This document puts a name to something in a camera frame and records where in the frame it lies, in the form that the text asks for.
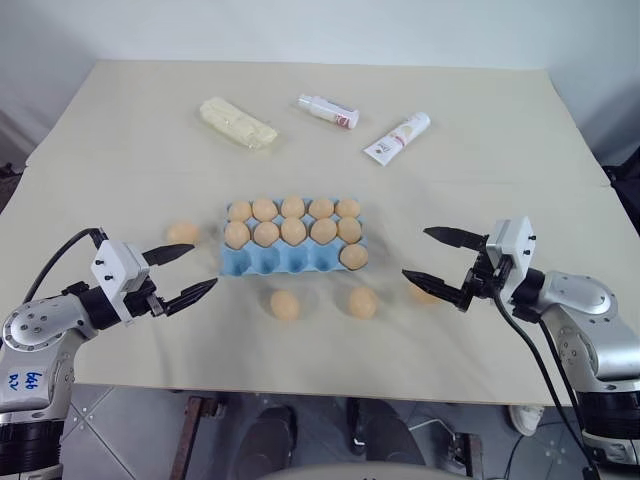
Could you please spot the blue egg carton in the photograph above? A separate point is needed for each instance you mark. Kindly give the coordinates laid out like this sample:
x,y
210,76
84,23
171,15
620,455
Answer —
x,y
280,264

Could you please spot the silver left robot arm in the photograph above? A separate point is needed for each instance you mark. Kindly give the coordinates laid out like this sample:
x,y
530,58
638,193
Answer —
x,y
30,325

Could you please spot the white shoe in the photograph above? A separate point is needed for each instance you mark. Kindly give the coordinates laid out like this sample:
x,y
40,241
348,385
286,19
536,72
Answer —
x,y
526,419

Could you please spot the brown egg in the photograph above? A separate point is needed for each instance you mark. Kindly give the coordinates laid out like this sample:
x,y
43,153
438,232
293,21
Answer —
x,y
183,232
350,228
240,210
265,208
237,234
292,206
266,233
284,304
293,231
321,208
425,297
363,301
354,256
348,208
324,231

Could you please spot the brown table leg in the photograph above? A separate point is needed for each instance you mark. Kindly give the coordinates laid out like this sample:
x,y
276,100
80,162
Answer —
x,y
465,457
200,435

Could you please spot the dark object beside table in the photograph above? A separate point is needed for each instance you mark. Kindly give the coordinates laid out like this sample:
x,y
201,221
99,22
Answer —
x,y
622,177

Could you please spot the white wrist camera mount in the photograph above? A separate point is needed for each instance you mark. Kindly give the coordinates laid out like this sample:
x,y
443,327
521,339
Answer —
x,y
116,265
515,240

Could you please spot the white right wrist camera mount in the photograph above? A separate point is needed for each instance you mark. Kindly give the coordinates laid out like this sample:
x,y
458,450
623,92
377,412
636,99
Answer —
x,y
515,240

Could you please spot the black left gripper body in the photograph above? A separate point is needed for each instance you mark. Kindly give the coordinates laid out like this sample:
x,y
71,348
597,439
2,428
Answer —
x,y
142,302

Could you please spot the white bottle with red label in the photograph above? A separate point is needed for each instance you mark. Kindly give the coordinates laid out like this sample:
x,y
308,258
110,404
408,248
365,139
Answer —
x,y
327,111

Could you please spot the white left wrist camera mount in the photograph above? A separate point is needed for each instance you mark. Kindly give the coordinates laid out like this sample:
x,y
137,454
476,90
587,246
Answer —
x,y
116,265

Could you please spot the white cream tube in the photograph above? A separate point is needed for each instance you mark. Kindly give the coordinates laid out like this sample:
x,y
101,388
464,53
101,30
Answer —
x,y
397,139

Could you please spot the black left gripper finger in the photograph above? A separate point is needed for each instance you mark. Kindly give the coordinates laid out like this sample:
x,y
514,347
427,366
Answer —
x,y
192,295
167,253

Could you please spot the pale yellow wrapped food pack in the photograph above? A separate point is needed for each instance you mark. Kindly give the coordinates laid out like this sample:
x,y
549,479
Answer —
x,y
237,122

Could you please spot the dark rounded shape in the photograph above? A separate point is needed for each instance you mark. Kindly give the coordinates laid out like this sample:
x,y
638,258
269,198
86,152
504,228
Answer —
x,y
387,435
270,440

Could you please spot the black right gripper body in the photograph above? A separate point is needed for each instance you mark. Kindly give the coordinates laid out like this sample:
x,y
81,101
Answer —
x,y
487,277

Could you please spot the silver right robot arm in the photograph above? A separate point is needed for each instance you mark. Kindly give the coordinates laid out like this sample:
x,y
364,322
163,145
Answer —
x,y
590,310

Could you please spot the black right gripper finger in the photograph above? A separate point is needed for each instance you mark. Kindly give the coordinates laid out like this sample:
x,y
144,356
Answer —
x,y
435,287
457,237

